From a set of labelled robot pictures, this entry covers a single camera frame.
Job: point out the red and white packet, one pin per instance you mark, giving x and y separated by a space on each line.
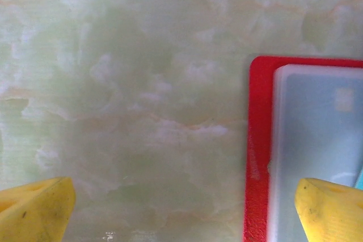
259 140

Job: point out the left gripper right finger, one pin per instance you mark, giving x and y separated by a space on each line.
331 213

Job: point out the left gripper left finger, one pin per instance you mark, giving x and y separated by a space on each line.
34 213

